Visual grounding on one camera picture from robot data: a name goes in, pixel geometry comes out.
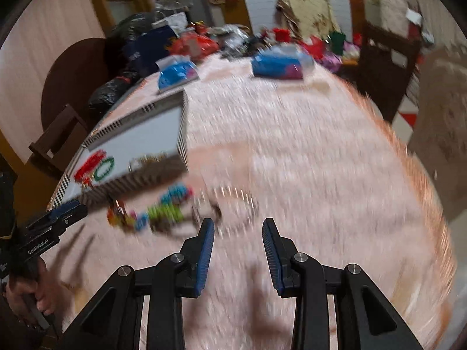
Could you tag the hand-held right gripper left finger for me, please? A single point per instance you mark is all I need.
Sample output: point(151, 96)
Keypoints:
point(203, 259)

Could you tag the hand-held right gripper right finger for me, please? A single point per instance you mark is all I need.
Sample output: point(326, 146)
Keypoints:
point(271, 259)

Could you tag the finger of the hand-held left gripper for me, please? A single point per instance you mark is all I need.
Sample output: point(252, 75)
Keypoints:
point(65, 206)
point(71, 216)

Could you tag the white striped-edge jewelry box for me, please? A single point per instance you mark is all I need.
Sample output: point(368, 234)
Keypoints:
point(138, 135)

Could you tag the person's left hand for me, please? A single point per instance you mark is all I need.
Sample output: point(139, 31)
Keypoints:
point(25, 293)

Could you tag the pink fuzzy blanket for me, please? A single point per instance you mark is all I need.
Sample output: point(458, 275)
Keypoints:
point(310, 175)

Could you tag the round brown table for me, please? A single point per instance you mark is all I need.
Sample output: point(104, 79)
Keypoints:
point(73, 76)

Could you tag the small blue plastic packet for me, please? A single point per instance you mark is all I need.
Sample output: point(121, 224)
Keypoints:
point(178, 72)

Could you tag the navy blue bag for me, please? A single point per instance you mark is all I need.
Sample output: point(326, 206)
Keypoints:
point(149, 45)

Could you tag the large black plastic bag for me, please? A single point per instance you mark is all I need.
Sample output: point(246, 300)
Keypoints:
point(137, 27)

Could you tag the large blue plastic packet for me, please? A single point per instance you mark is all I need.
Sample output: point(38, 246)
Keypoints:
point(281, 65)

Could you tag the red plastic bag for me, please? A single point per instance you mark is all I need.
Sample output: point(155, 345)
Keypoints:
point(193, 45)

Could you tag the beige patterned cloth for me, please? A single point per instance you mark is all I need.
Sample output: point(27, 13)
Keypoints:
point(439, 116)

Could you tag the dark wooden slatted chair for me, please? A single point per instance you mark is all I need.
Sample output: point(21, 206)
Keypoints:
point(388, 63)

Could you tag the cream floral shirt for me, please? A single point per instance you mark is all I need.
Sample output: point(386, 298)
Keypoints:
point(310, 11)

